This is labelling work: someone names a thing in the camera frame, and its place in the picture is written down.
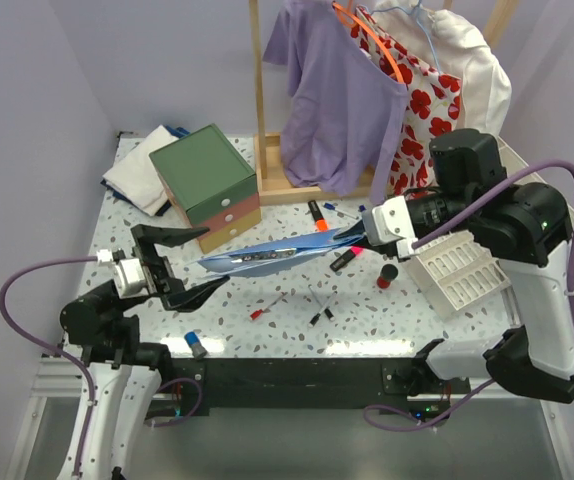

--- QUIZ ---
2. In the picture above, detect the three-drawer desk organizer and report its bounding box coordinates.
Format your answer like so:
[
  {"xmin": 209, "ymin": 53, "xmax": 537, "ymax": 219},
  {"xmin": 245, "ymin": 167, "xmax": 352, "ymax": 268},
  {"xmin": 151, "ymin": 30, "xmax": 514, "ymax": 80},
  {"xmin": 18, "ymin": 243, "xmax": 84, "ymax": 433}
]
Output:
[{"xmin": 149, "ymin": 124, "xmax": 261, "ymax": 254}]

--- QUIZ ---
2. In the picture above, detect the blue document folder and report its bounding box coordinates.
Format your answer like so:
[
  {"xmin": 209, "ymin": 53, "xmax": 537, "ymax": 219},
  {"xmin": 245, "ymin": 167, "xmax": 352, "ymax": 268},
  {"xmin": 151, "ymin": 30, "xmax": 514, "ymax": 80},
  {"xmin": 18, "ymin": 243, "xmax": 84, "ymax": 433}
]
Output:
[{"xmin": 196, "ymin": 228, "xmax": 359, "ymax": 278}]

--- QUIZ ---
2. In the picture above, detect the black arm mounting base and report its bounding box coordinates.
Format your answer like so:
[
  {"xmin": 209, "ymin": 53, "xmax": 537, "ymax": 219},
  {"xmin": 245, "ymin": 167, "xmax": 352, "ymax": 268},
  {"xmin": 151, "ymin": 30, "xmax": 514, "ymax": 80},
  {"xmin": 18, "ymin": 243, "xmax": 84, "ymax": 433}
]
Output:
[{"xmin": 146, "ymin": 357, "xmax": 470, "ymax": 419}]

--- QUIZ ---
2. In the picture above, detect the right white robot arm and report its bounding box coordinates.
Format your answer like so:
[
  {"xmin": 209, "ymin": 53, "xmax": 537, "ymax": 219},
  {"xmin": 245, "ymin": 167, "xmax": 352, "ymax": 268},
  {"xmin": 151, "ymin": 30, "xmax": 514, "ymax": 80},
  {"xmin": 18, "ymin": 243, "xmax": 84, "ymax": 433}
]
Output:
[{"xmin": 349, "ymin": 128, "xmax": 574, "ymax": 404}]

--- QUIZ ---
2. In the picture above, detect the red black stamp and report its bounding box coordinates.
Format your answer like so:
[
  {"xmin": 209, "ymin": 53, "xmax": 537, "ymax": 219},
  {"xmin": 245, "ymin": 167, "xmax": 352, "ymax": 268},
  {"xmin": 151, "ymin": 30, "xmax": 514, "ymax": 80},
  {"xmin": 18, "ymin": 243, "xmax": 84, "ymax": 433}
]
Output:
[{"xmin": 376, "ymin": 264, "xmax": 399, "ymax": 289}]

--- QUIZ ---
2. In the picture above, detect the pink highlighter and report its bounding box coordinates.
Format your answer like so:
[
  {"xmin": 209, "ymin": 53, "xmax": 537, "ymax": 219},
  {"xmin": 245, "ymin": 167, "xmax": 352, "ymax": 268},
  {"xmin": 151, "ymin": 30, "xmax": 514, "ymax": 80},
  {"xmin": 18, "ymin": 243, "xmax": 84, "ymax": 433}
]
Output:
[{"xmin": 330, "ymin": 246, "xmax": 363, "ymax": 272}]

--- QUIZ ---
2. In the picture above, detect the blue grey stamp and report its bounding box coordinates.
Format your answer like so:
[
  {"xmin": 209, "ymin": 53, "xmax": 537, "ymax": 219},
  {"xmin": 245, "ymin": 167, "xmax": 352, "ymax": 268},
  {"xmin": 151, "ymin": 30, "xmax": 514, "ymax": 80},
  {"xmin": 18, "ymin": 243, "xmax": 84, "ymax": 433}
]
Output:
[{"xmin": 184, "ymin": 331, "xmax": 208, "ymax": 360}]

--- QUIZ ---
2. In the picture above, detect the folded white cloth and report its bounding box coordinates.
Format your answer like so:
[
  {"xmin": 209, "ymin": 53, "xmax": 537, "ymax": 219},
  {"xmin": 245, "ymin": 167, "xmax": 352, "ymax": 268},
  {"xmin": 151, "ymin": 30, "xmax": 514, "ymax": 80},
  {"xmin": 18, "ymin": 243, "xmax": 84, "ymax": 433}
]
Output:
[{"xmin": 102, "ymin": 124, "xmax": 178, "ymax": 217}]

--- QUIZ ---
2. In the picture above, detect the red cap marker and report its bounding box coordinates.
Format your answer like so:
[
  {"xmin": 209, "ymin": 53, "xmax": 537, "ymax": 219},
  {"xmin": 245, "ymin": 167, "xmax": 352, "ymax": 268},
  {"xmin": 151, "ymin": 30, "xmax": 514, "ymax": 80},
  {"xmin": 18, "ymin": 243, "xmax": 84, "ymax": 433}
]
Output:
[{"xmin": 250, "ymin": 292, "xmax": 286, "ymax": 321}]

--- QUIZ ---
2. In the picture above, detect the orange highlighter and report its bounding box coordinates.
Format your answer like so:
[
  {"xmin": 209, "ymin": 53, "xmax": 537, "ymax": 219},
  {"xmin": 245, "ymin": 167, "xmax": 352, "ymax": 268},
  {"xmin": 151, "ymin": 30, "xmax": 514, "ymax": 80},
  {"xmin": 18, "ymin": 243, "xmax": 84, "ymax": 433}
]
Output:
[{"xmin": 307, "ymin": 200, "xmax": 329, "ymax": 232}]

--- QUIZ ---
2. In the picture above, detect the white file rack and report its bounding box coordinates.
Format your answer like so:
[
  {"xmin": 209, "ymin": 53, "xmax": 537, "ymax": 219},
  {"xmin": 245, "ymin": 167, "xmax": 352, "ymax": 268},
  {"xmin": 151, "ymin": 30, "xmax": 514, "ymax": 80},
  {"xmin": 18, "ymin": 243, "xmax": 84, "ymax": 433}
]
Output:
[{"xmin": 407, "ymin": 129, "xmax": 572, "ymax": 318}]

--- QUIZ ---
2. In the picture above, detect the black cap marker lower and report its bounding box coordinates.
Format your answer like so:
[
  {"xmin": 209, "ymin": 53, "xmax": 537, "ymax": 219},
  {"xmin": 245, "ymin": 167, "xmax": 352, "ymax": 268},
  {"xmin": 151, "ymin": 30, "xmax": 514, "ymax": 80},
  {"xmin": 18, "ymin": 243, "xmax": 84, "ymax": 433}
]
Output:
[{"xmin": 308, "ymin": 292, "xmax": 336, "ymax": 328}]

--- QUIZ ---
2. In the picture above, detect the black cap marker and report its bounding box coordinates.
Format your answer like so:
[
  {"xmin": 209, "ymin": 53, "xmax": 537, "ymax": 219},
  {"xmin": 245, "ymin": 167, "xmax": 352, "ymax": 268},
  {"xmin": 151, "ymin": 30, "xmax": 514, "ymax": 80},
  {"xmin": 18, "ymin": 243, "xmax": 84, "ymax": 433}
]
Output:
[
  {"xmin": 308, "ymin": 285, "xmax": 334, "ymax": 321},
  {"xmin": 308, "ymin": 292, "xmax": 336, "ymax": 328}
]

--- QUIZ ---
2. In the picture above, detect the black cap marker upper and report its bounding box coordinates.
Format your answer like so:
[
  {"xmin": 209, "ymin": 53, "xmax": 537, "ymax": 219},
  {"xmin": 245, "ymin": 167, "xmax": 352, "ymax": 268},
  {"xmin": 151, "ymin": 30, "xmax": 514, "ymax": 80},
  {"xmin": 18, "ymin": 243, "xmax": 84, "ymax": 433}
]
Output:
[{"xmin": 308, "ymin": 285, "xmax": 334, "ymax": 321}]

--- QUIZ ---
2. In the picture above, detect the wooden clothes rack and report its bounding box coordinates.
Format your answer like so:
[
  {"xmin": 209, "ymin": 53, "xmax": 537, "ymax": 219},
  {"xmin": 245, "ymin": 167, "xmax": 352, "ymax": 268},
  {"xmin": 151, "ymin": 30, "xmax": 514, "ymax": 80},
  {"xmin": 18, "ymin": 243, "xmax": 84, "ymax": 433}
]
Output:
[{"xmin": 247, "ymin": 0, "xmax": 521, "ymax": 207}]

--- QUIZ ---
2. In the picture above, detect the purple t-shirt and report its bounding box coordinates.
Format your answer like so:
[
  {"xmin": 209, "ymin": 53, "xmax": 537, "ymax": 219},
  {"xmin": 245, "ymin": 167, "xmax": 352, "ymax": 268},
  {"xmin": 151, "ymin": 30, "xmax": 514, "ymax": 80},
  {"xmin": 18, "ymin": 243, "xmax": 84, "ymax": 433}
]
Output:
[{"xmin": 263, "ymin": 1, "xmax": 409, "ymax": 205}]

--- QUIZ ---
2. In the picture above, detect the red floral dress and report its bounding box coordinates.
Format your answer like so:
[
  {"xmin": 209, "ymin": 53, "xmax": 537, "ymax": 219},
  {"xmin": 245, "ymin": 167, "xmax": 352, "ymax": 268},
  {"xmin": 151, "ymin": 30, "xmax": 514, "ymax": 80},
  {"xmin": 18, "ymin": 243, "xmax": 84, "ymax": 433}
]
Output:
[{"xmin": 352, "ymin": 6, "xmax": 462, "ymax": 196}]

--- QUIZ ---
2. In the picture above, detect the cream white shirt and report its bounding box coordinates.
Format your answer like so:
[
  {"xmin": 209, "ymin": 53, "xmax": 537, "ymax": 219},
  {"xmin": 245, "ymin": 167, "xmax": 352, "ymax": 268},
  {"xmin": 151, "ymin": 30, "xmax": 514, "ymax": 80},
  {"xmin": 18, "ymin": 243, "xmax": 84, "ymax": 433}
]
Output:
[{"xmin": 371, "ymin": 1, "xmax": 512, "ymax": 136}]

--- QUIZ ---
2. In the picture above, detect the orange clothes hanger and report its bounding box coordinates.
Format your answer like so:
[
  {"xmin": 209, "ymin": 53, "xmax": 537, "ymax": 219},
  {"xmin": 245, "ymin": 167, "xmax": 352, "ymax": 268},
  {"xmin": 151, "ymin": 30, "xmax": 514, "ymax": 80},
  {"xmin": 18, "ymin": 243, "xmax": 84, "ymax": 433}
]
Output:
[{"xmin": 332, "ymin": 1, "xmax": 405, "ymax": 84}]

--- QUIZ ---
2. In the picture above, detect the light blue clothes hanger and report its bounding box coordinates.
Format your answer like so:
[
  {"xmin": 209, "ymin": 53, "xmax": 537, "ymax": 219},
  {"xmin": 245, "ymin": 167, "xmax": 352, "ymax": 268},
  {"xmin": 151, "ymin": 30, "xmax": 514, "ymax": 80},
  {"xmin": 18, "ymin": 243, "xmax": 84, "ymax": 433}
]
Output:
[{"xmin": 410, "ymin": 0, "xmax": 442, "ymax": 74}]

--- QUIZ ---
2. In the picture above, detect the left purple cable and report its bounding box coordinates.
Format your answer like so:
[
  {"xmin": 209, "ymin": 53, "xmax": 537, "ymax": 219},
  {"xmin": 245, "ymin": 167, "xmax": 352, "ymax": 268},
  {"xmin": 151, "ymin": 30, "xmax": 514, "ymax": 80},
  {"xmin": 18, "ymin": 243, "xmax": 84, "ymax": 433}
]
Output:
[{"xmin": 0, "ymin": 255, "xmax": 203, "ymax": 479}]

